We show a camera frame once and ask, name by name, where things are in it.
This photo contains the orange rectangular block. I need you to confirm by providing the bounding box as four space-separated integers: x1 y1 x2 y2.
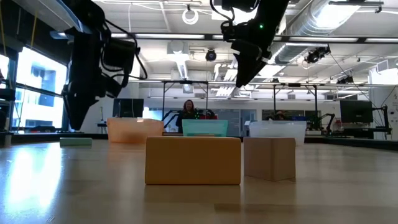
144 136 242 185

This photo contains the small natural wood cube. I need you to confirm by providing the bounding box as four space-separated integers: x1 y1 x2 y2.
243 136 297 182

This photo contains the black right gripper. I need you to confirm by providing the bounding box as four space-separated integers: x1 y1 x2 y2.
231 11 286 88

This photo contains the translucent green plastic bin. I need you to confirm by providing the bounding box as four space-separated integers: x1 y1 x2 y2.
182 119 229 138

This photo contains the black monitor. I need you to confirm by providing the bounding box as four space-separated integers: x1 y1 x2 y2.
112 98 145 118
339 99 374 124

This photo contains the white cable coil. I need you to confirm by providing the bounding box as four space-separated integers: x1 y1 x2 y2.
182 8 200 26

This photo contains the large window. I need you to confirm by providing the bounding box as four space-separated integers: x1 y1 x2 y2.
0 45 72 131

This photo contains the silver ventilation duct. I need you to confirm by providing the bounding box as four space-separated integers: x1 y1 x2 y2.
273 0 361 66

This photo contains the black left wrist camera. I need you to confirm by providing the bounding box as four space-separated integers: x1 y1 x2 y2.
103 37 138 77

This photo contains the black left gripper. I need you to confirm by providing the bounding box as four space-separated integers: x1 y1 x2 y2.
62 28 124 131

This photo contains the black gantry frame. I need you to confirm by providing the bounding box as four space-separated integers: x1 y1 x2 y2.
161 79 210 121
272 82 318 130

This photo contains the clear plastic bin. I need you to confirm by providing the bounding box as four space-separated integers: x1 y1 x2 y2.
248 120 308 146

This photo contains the black beam with light strips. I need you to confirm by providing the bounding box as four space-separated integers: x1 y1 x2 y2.
110 32 398 44

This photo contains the black ceiling camera cluster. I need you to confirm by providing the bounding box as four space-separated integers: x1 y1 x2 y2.
304 45 331 65

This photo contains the green rectangular block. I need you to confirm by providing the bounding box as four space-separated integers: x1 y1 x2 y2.
59 137 93 147

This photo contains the translucent orange plastic bin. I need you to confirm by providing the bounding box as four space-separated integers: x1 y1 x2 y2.
106 117 165 144

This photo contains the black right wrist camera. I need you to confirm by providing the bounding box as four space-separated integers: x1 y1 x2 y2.
221 20 248 43

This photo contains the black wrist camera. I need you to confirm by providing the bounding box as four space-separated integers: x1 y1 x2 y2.
103 37 138 77
221 20 248 43

